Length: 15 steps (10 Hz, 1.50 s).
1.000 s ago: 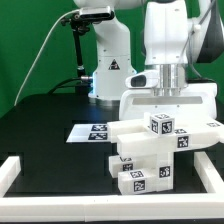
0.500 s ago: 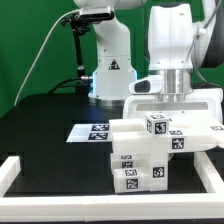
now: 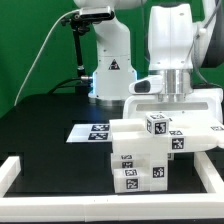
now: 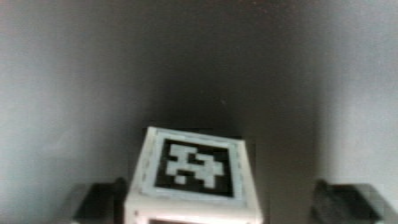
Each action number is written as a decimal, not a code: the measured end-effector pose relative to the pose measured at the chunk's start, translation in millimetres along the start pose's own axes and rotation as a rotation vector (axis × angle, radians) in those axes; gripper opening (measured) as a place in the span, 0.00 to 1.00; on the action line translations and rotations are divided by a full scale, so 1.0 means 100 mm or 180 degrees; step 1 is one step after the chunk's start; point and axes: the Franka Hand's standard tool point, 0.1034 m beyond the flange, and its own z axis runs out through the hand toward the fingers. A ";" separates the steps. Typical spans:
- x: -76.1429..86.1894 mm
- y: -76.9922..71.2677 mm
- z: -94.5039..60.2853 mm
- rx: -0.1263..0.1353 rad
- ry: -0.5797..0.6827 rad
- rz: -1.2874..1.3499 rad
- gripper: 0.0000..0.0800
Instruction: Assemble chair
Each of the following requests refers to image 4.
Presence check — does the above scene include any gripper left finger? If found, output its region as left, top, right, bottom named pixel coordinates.
left=72, top=177, right=129, bottom=224

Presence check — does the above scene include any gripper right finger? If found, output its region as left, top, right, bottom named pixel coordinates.
left=310, top=179, right=398, bottom=224

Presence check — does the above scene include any white chair leg block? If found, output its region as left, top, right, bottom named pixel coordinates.
left=125, top=127, right=264, bottom=224

